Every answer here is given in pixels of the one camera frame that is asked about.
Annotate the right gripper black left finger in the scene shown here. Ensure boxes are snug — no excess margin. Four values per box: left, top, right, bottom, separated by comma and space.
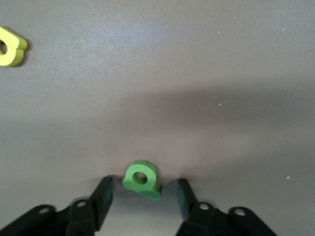
0, 176, 114, 236

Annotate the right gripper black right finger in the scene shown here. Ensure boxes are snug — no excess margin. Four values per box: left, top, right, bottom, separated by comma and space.
174, 178, 279, 236

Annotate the green letter p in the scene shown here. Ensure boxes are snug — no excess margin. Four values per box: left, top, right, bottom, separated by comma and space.
122, 159, 163, 201

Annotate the yellow letter a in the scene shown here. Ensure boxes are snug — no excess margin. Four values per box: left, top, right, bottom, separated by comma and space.
0, 26, 28, 67

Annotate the brown table cover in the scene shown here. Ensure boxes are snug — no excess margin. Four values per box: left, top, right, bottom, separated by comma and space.
0, 0, 315, 236

